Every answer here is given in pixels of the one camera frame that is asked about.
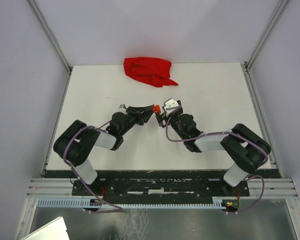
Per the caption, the aluminium frame rail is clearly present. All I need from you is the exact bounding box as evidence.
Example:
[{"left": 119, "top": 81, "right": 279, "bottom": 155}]
[{"left": 26, "top": 178, "right": 298, "bottom": 199}]

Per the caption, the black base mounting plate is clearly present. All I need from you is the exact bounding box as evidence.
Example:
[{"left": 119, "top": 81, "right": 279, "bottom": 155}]
[{"left": 72, "top": 177, "right": 250, "bottom": 205}]

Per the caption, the red crumpled cloth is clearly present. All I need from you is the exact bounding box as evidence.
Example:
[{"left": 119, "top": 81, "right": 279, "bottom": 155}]
[{"left": 123, "top": 57, "right": 179, "bottom": 88}]

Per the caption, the metal sheet plate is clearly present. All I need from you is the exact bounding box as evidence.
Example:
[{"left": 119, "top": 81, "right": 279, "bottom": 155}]
[{"left": 22, "top": 216, "right": 70, "bottom": 240}]

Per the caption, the aluminium corner post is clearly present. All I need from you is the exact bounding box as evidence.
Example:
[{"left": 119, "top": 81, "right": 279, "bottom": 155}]
[
  {"left": 27, "top": 0, "right": 73, "bottom": 75},
  {"left": 242, "top": 0, "right": 291, "bottom": 72}
]

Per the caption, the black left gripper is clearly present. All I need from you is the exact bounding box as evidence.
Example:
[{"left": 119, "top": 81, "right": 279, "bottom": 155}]
[{"left": 119, "top": 105, "right": 156, "bottom": 136}]

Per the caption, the right aluminium corner post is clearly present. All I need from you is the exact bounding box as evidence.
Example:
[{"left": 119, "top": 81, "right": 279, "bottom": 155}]
[{"left": 242, "top": 0, "right": 291, "bottom": 72}]

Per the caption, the left aluminium corner post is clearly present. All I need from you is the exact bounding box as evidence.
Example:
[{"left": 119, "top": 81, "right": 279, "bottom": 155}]
[{"left": 27, "top": 0, "right": 73, "bottom": 75}]

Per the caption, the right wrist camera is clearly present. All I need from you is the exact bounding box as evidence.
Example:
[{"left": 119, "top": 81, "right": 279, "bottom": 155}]
[{"left": 162, "top": 98, "right": 180, "bottom": 114}]

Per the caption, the white cable duct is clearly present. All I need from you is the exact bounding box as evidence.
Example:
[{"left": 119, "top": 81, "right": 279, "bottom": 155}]
[{"left": 36, "top": 196, "right": 227, "bottom": 208}]

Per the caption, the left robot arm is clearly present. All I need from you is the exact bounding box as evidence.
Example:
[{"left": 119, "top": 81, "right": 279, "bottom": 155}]
[{"left": 53, "top": 104, "right": 161, "bottom": 195}]

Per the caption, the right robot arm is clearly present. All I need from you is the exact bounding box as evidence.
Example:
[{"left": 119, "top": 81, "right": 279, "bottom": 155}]
[{"left": 152, "top": 98, "right": 272, "bottom": 196}]

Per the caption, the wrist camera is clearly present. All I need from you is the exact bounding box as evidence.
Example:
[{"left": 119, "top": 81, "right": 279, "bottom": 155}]
[
  {"left": 162, "top": 98, "right": 180, "bottom": 114},
  {"left": 118, "top": 104, "right": 127, "bottom": 112}
]

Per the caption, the orange round charging case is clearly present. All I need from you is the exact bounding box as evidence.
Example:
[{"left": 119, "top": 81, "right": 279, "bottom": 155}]
[{"left": 152, "top": 105, "right": 161, "bottom": 114}]

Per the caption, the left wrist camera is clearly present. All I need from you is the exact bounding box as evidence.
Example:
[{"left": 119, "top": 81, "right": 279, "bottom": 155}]
[{"left": 118, "top": 104, "right": 127, "bottom": 112}]

